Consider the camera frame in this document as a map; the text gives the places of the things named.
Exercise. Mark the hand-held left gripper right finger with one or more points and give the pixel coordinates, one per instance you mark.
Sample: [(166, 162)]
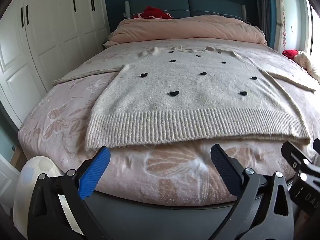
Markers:
[(223, 167)]

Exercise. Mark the blue curtain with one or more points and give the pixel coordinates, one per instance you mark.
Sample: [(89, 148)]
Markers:
[(266, 12)]

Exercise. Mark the pink floral bed blanket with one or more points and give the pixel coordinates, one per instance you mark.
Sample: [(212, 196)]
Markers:
[(62, 120)]

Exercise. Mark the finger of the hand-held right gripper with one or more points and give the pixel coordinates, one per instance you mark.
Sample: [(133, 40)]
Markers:
[(291, 153), (317, 146)]

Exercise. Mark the red fabric item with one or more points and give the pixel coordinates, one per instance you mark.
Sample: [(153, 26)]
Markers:
[(290, 54)]

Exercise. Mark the pink duvet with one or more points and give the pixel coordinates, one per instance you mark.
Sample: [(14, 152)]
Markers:
[(187, 28)]

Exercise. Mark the white rounded plastic object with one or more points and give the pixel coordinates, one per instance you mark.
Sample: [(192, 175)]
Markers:
[(32, 167)]

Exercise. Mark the white wardrobe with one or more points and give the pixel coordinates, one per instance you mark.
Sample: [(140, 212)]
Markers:
[(50, 42)]

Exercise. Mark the cream sweater with black hearts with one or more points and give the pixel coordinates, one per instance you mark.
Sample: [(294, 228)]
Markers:
[(187, 100)]

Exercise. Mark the blue bed headboard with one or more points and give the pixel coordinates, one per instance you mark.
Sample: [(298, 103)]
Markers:
[(212, 5)]

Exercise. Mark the cream fluffy cloth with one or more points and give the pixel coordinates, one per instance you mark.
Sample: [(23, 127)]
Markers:
[(308, 63)]

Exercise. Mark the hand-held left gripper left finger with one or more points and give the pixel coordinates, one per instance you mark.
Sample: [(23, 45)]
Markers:
[(96, 172)]

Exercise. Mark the white low cabinet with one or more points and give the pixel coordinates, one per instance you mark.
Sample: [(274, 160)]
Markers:
[(7, 175)]

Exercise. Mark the red cloth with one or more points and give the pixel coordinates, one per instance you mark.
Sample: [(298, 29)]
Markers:
[(152, 12)]

